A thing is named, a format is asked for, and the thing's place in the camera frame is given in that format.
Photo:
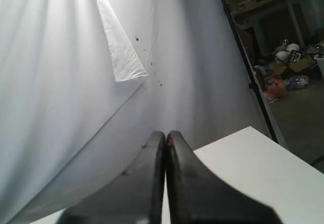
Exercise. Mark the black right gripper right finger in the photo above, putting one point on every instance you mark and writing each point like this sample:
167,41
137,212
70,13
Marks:
197,195

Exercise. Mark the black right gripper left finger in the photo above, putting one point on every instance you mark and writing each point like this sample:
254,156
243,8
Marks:
135,196

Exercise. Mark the grey backdrop cloth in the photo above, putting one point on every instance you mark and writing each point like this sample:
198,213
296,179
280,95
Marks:
68,128

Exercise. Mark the black tripod stand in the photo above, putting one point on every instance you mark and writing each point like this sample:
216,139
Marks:
253,84

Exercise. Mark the white crumpled plastic sheet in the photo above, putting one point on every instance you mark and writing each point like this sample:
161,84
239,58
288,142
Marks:
125,62

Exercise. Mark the background clutter of boxes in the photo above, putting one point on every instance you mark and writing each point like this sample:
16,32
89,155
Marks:
288,68

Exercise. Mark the wooden background shelf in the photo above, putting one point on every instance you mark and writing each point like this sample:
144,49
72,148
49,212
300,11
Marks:
270,21

